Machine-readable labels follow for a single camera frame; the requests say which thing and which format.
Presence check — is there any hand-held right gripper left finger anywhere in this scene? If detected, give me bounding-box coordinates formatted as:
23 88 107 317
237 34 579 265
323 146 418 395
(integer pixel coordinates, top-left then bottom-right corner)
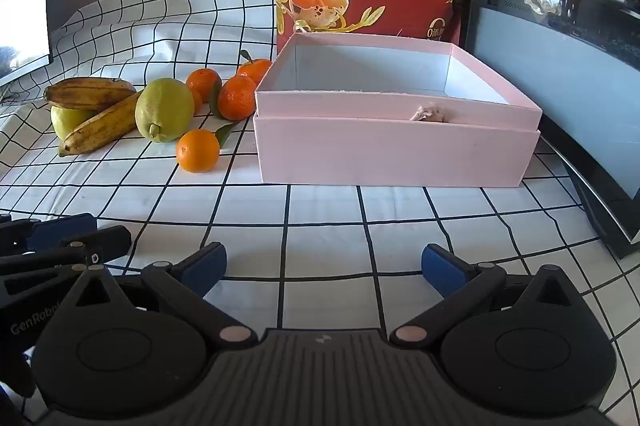
65 242 259 350

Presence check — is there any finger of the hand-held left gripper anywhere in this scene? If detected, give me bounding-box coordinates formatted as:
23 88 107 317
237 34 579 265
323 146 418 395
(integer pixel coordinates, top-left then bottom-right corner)
0 212 99 253
0 226 133 278

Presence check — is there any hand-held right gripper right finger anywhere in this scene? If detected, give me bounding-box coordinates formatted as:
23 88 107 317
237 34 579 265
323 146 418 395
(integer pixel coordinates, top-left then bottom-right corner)
389 243 588 350

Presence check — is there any green pear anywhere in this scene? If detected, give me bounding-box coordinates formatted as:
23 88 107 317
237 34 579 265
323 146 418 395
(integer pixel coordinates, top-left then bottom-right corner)
50 105 99 142
134 77 196 144

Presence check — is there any brown-spotted yellow banana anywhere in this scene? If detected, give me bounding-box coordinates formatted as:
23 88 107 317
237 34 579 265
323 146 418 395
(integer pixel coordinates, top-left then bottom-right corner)
57 90 146 158
43 77 137 111

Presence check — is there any pink cardboard box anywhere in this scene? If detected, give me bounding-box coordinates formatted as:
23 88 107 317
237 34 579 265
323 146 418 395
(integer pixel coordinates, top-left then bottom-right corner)
252 32 544 190

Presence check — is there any white checked tablecloth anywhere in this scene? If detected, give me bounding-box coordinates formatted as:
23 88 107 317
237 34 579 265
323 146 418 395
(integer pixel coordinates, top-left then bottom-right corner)
0 0 640 413

